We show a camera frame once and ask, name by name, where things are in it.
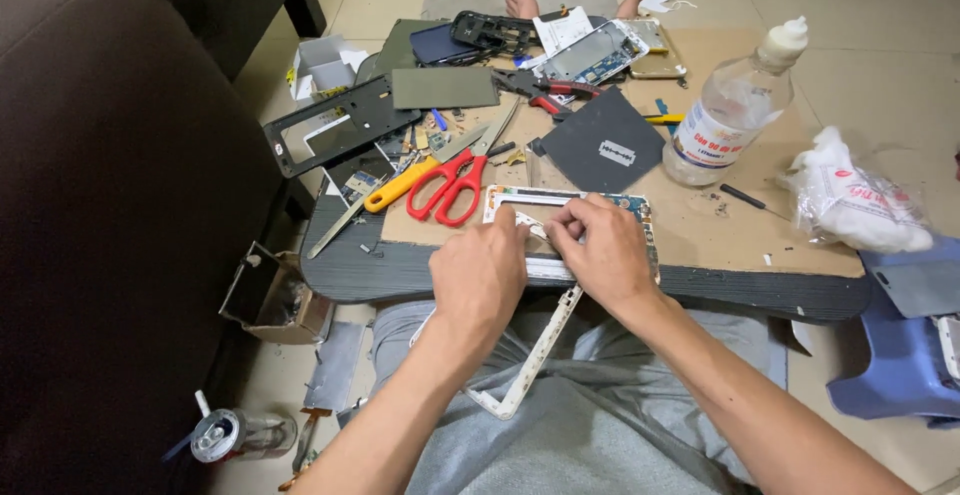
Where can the person's right hand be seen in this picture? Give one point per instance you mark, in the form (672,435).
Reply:
(611,259)

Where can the person's left hand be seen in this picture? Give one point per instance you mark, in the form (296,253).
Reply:
(476,274)

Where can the person's left fingers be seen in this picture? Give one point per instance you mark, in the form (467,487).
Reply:
(511,226)

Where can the tablet body with circuit board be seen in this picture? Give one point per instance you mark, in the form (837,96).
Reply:
(525,199)

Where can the white tablet frame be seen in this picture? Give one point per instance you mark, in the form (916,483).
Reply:
(536,352)

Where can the clear plastic piece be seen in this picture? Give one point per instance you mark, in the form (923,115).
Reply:
(537,172)

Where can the short black stick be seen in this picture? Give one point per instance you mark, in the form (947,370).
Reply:
(501,149)

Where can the small blue plastic piece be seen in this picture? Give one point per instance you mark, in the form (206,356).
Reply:
(439,120)

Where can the razor blade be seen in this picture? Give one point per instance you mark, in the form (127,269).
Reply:
(617,153)

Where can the heap of small phone parts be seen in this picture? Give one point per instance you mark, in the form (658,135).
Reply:
(416,139)

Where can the dark grey square mat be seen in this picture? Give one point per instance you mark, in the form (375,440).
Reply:
(592,124)

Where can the grey-green rectangular sheet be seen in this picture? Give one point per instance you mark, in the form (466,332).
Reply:
(444,88)

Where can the dark panel with circuit board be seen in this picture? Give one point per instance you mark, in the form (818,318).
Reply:
(360,176)

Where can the black low table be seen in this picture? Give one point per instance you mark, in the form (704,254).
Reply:
(352,270)

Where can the flat metal pry blade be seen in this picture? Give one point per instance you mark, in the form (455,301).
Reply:
(337,229)

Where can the opened phone with circuit board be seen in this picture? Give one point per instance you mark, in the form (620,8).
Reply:
(592,56)

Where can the blue plastic pry tool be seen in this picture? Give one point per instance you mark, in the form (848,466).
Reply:
(664,109)

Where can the white printed panel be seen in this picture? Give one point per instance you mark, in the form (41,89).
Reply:
(562,28)

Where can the brown cardboard sheet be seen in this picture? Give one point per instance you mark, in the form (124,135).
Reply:
(720,232)

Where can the person's grey shorts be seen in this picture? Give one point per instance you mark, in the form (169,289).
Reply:
(600,420)

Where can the dark green tablet back cover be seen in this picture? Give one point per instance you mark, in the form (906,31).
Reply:
(396,45)

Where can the gold phone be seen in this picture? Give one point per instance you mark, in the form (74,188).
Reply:
(660,64)

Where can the shiny metal plate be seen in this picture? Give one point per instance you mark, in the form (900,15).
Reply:
(336,367)

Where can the person's left foot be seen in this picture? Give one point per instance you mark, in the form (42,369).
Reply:
(520,1)

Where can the person's foot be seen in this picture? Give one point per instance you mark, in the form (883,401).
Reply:
(631,4)
(520,1)

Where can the grey floor mat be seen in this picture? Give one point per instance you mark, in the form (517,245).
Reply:
(465,4)

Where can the small black screwdriver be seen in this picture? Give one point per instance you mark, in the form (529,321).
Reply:
(742,196)

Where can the clear plastic alcohol bottle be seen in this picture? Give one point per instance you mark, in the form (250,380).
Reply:
(724,116)

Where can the open cardboard box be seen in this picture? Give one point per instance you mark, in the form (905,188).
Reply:
(281,304)

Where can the small white box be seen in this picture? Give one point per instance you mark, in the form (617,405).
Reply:
(326,67)

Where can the person's right foot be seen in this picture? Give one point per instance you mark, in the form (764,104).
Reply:
(631,4)

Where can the white face mask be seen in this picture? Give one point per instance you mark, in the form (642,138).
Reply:
(658,1)

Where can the copper-coloured flex strip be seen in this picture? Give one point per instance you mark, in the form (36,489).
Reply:
(304,446)

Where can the plastic bag of cotton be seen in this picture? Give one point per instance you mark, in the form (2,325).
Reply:
(855,195)

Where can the drink can with straw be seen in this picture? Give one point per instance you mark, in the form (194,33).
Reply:
(225,433)

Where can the brown sofa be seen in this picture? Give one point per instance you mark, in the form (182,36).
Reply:
(112,217)

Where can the grey metal plate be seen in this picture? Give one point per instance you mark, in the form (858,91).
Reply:
(919,289)

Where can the blue plastic stool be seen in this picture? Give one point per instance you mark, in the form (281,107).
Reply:
(900,364)

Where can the white device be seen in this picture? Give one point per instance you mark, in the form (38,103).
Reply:
(951,345)

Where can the black tablet frame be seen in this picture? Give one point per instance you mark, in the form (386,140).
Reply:
(375,101)

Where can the black phone mid-frame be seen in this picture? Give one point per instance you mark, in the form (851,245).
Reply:
(487,30)

